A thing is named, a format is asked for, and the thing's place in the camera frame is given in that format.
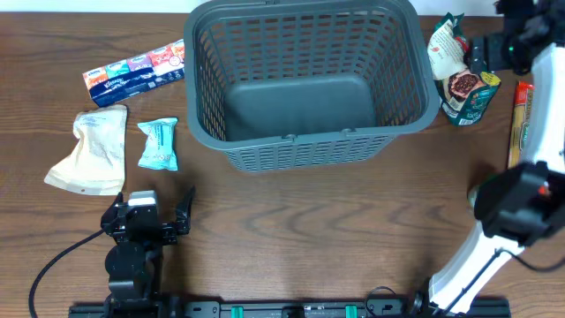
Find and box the grey plastic basket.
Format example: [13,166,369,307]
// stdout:
[184,0,439,172]

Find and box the green Nescafe coffee bag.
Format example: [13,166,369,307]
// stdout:
[427,13,501,126]

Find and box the green lid jar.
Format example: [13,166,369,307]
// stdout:
[467,185,479,212]

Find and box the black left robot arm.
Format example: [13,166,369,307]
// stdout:
[101,187,196,302]

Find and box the beige paper pouch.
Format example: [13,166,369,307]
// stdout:
[44,104,128,196]

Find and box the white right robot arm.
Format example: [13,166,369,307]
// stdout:
[411,1,564,317]

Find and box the Kleenex tissue multipack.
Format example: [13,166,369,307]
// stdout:
[82,39,185,108]

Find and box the red spaghetti packet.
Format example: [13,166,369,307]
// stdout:
[507,81,535,168]

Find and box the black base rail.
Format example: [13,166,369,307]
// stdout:
[68,294,513,318]

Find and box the light blue snack packet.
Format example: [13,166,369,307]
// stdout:
[138,117,178,171]

